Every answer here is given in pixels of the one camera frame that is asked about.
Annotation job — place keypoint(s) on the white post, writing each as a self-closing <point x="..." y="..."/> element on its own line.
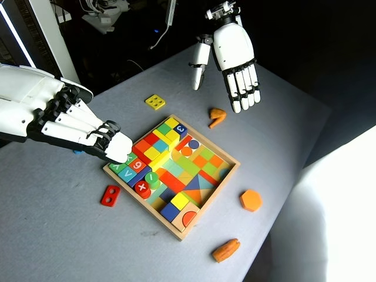
<point x="51" y="38"/>

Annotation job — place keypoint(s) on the white power strip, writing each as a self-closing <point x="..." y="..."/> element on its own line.
<point x="171" y="13"/>

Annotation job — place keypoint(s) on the ridged orange toy carrot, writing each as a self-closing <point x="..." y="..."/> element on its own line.
<point x="226" y="250"/>

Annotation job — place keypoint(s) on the yellow four-hole block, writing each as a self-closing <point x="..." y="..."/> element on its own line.
<point x="148" y="101"/>

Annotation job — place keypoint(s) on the orange toy carrot chunk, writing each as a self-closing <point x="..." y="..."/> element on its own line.
<point x="217" y="113"/>

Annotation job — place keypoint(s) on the blue block with number three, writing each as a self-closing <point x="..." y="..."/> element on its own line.
<point x="180" y="128"/>

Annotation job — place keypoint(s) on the red two-hole block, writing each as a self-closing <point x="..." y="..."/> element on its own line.
<point x="110" y="196"/>

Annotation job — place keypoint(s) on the red cylinder with cross sign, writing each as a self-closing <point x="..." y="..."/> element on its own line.
<point x="142" y="187"/>

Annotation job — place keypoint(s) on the grey table cloth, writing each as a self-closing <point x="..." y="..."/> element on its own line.
<point x="58" y="220"/>

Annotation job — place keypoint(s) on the orange hexagon block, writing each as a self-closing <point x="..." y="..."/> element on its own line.
<point x="251" y="200"/>

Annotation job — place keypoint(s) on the green cylinder with minus sign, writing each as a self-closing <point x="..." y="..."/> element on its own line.
<point x="151" y="177"/>

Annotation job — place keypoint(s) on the wooden tray with printed bottom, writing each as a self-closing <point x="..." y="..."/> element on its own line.
<point x="202" y="161"/>

